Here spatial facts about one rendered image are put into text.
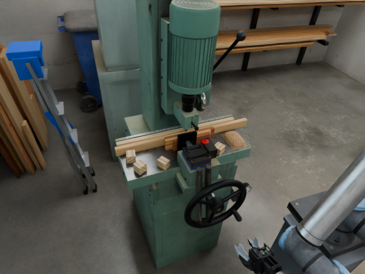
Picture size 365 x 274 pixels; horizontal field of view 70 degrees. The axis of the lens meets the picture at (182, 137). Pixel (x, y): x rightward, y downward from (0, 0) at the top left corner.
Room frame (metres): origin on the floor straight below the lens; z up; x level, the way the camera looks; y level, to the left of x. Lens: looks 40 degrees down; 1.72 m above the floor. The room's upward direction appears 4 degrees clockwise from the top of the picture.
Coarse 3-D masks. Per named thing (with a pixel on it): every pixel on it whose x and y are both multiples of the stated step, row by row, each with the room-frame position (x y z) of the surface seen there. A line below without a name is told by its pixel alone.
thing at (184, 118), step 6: (174, 102) 1.03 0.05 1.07; (180, 102) 1.03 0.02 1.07; (174, 108) 1.02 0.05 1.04; (180, 108) 0.98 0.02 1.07; (174, 114) 1.01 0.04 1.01; (180, 114) 0.95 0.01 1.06; (186, 114) 0.93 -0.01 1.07; (192, 114) 0.94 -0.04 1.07; (198, 114) 0.94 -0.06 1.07; (180, 120) 0.95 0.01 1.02; (186, 120) 0.91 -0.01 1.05; (192, 120) 0.93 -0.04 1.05; (198, 120) 0.94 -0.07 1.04; (186, 126) 0.91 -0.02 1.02; (192, 126) 0.93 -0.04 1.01
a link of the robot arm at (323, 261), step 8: (312, 264) 0.39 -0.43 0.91; (320, 264) 0.38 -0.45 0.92; (328, 264) 0.38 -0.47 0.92; (336, 264) 0.38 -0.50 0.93; (304, 272) 0.38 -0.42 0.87; (312, 272) 0.37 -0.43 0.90; (320, 272) 0.36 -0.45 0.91; (328, 272) 0.36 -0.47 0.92; (336, 272) 0.36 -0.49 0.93; (344, 272) 0.36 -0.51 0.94
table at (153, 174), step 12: (120, 156) 0.82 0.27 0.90; (144, 156) 0.83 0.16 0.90; (156, 156) 0.84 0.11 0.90; (168, 156) 0.84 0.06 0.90; (216, 156) 0.86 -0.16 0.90; (228, 156) 0.88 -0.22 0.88; (240, 156) 0.91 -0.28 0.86; (132, 168) 0.75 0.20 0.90; (156, 168) 0.76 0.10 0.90; (168, 168) 0.77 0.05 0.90; (132, 180) 0.69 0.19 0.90; (144, 180) 0.71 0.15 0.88; (156, 180) 0.73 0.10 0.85; (180, 180) 0.73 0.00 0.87; (216, 180) 0.75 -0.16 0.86
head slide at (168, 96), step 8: (168, 24) 1.02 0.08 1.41; (168, 32) 1.02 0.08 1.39; (168, 40) 1.02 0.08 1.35; (168, 48) 1.02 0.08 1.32; (168, 56) 1.02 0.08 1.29; (168, 64) 1.02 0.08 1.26; (168, 88) 1.02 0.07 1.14; (168, 96) 1.02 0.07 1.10; (176, 96) 1.04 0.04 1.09; (168, 104) 1.02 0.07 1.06; (168, 112) 1.02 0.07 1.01
